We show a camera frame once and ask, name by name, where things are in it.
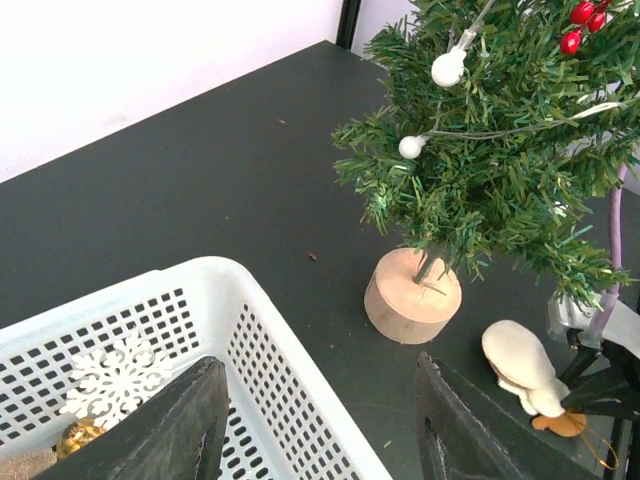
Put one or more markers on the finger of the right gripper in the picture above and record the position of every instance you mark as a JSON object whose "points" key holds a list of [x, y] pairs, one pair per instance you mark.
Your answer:
{"points": [[612, 391]]}

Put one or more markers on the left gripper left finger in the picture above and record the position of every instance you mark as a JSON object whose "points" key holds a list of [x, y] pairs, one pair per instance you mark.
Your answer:
{"points": [[177, 434]]}

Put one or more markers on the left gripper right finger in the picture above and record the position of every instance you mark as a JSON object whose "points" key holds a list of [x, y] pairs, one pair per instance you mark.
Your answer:
{"points": [[463, 434]]}

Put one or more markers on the wooden bauble ornament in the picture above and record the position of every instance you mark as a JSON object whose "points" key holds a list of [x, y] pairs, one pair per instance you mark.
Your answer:
{"points": [[524, 369]]}

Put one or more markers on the small green christmas tree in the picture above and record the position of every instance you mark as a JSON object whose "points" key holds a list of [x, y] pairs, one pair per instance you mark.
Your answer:
{"points": [[491, 143]]}

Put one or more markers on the red berry sprig ornament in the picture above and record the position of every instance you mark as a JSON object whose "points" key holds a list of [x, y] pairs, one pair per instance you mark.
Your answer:
{"points": [[587, 16]]}

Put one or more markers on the white wooden snowflake ornament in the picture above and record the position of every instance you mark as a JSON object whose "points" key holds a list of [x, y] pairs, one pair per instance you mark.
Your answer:
{"points": [[110, 385]]}

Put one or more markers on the gold bell ornament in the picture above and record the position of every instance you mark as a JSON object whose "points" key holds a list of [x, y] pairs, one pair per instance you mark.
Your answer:
{"points": [[77, 435]]}

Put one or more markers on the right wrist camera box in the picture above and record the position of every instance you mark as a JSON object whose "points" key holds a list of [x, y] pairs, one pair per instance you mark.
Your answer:
{"points": [[622, 327]]}

